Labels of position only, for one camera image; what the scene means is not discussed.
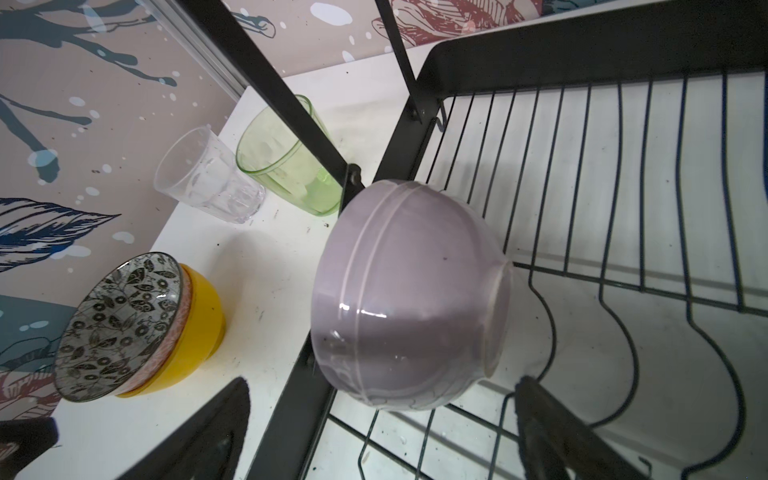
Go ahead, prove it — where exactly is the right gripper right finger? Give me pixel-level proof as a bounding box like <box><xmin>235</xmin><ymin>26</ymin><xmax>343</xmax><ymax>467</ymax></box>
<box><xmin>515</xmin><ymin>376</ymin><xmax>647</xmax><ymax>479</ymax></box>

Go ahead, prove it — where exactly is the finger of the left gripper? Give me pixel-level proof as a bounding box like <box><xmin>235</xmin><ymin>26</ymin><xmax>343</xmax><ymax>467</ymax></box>
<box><xmin>1</xmin><ymin>417</ymin><xmax>59</xmax><ymax>479</ymax></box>

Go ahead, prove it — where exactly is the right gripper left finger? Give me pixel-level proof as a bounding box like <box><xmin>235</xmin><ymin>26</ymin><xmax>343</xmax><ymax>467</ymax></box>
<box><xmin>121</xmin><ymin>377</ymin><xmax>250</xmax><ymax>479</ymax></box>

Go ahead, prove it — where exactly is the yellow ceramic bowl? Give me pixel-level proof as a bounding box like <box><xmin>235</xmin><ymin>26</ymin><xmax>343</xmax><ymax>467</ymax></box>
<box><xmin>118</xmin><ymin>264</ymin><xmax>226</xmax><ymax>398</ymax></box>

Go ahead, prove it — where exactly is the pink floral pattern bowl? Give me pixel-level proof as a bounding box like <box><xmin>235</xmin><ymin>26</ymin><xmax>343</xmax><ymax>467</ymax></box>
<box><xmin>53</xmin><ymin>252</ymin><xmax>190</xmax><ymax>403</ymax></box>

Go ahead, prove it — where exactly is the lilac ceramic bowl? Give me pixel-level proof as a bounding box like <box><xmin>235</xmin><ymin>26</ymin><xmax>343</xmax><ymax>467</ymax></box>
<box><xmin>310</xmin><ymin>180</ymin><xmax>513</xmax><ymax>411</ymax></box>

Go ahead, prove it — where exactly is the clear glass tumbler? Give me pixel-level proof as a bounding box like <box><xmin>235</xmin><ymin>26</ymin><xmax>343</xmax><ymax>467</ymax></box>
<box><xmin>153</xmin><ymin>126</ymin><xmax>266</xmax><ymax>224</ymax></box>

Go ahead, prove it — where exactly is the green glass tumbler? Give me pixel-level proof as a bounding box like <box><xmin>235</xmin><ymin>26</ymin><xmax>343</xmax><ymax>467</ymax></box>
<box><xmin>236</xmin><ymin>107</ymin><xmax>342</xmax><ymax>217</ymax></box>

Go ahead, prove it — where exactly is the black two-tier dish rack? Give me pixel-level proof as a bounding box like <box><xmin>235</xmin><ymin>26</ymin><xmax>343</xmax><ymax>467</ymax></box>
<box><xmin>173</xmin><ymin>0</ymin><xmax>768</xmax><ymax>480</ymax></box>

